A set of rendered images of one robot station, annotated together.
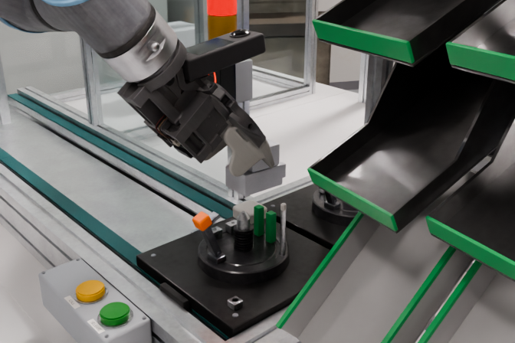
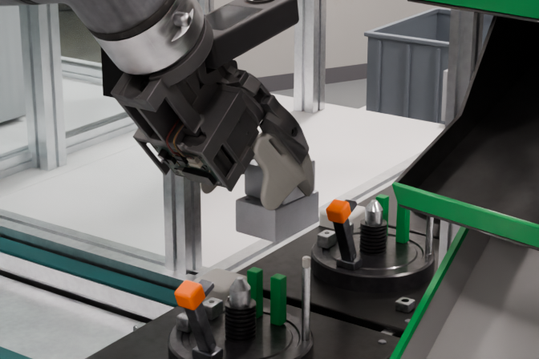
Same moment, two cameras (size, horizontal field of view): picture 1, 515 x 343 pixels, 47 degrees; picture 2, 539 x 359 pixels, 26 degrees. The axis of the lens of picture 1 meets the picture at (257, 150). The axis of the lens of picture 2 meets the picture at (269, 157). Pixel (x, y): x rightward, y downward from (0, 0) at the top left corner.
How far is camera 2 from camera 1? 0.31 m
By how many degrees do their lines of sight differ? 13
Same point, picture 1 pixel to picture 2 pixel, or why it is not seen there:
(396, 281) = (519, 336)
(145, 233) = (39, 345)
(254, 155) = (291, 176)
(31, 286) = not seen: outside the picture
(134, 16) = not seen: outside the picture
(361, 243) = (455, 292)
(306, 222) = (313, 293)
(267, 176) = (301, 210)
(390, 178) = (512, 184)
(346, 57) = not seen: hidden behind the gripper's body
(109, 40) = (127, 14)
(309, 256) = (341, 340)
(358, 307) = not seen: outside the picture
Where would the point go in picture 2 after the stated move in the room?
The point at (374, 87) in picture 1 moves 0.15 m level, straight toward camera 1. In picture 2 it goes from (459, 64) to (501, 116)
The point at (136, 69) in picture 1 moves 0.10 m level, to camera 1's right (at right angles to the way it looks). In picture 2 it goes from (157, 54) to (296, 46)
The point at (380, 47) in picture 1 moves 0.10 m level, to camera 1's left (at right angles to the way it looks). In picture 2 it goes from (514, 5) to (372, 12)
